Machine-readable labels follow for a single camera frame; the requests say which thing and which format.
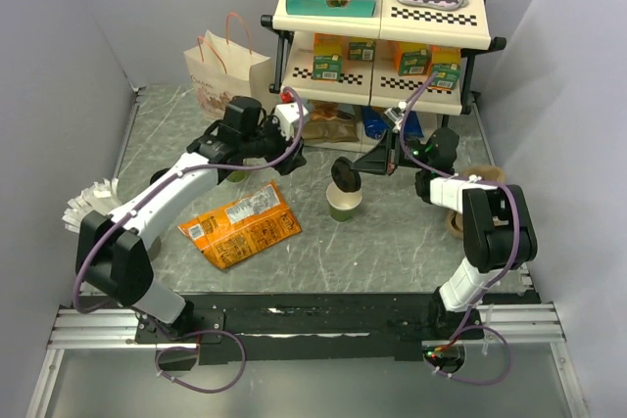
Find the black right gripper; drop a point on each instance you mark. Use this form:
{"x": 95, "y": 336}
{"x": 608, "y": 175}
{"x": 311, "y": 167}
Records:
{"x": 381, "y": 160}

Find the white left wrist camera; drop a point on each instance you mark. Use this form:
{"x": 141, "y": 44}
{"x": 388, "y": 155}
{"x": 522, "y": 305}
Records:
{"x": 289, "y": 116}

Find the black plastic cup lid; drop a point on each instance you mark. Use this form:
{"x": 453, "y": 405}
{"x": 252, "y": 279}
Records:
{"x": 344, "y": 176}
{"x": 158, "y": 175}

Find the blue chips bag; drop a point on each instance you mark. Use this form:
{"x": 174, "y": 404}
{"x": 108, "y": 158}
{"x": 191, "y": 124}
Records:
{"x": 375, "y": 123}

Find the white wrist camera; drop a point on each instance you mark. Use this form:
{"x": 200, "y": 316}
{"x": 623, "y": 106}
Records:
{"x": 393, "y": 117}
{"x": 289, "y": 116}

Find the green paper coffee cup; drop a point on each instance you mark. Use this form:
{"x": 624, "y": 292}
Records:
{"x": 342, "y": 205}
{"x": 238, "y": 176}

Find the cream black three-tier shelf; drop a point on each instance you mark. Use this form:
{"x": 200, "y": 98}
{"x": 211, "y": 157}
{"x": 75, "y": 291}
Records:
{"x": 377, "y": 83}

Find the orange green snack box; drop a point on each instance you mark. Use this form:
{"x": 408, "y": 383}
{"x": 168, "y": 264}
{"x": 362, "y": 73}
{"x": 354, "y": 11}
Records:
{"x": 411, "y": 58}
{"x": 444, "y": 67}
{"x": 327, "y": 57}
{"x": 361, "y": 49}

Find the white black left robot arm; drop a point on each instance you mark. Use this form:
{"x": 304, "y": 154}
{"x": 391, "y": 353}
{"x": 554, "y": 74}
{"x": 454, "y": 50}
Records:
{"x": 112, "y": 250}

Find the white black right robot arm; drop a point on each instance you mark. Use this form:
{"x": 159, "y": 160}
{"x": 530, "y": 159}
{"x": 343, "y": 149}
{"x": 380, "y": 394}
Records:
{"x": 497, "y": 231}

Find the white Cream Bear paper bag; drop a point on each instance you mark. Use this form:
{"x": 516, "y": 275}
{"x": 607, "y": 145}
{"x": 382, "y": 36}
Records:
{"x": 221, "y": 69}

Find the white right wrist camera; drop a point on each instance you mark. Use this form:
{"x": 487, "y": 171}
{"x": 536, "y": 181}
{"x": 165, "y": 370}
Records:
{"x": 393, "y": 117}

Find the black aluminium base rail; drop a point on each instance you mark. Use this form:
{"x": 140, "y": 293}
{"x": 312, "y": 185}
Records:
{"x": 227, "y": 327}

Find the brown cardboard cup carrier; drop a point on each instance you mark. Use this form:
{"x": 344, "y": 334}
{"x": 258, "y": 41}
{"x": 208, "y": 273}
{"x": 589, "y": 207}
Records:
{"x": 478, "y": 205}

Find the white paper straws bundle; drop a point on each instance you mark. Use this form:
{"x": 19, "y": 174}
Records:
{"x": 100, "y": 196}

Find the brown chips bag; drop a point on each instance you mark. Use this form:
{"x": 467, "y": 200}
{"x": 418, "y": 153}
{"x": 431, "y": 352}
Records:
{"x": 330, "y": 122}

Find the orange chips bag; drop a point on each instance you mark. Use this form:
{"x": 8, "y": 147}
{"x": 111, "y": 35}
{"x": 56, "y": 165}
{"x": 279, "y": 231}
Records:
{"x": 232, "y": 233}

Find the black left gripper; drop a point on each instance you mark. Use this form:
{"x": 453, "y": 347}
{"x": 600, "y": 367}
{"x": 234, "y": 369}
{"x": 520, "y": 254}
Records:
{"x": 294, "y": 161}

